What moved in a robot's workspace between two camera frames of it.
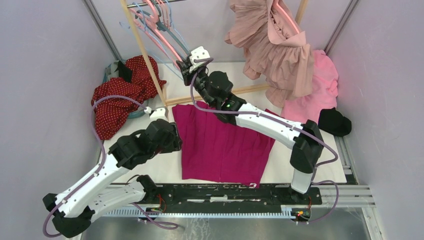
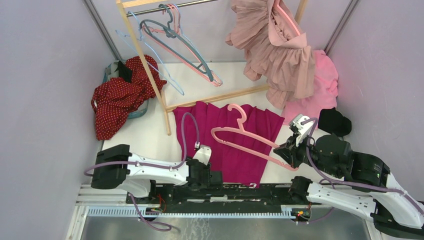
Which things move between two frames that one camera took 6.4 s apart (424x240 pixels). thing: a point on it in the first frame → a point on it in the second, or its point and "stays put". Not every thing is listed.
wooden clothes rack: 302,7 → 124,6
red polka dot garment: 112,113 stays put
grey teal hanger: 161,25 → 206,70
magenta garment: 212,148 stays put
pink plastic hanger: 278,5 stays put
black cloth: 333,122 stays put
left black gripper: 175,144 → 205,167
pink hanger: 150,23 → 241,131
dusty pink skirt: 274,45 stays put
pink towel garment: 323,97 stays put
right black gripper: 186,74 → 290,153
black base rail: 231,195 stays put
